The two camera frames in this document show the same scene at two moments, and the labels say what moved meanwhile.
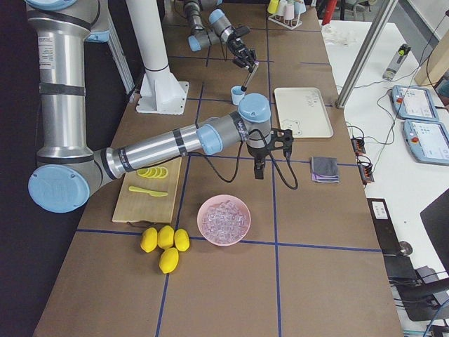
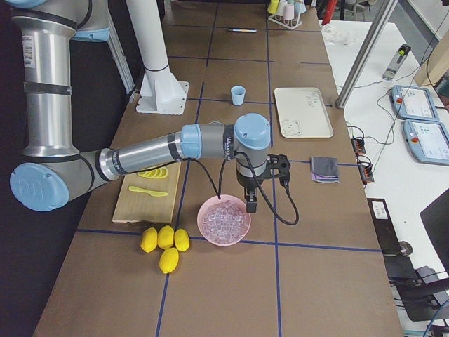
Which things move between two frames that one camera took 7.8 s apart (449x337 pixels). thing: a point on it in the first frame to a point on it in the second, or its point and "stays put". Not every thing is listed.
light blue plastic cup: [237, 94] stays put
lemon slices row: [156, 172] stays put
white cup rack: [290, 24] stays put
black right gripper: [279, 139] to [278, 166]
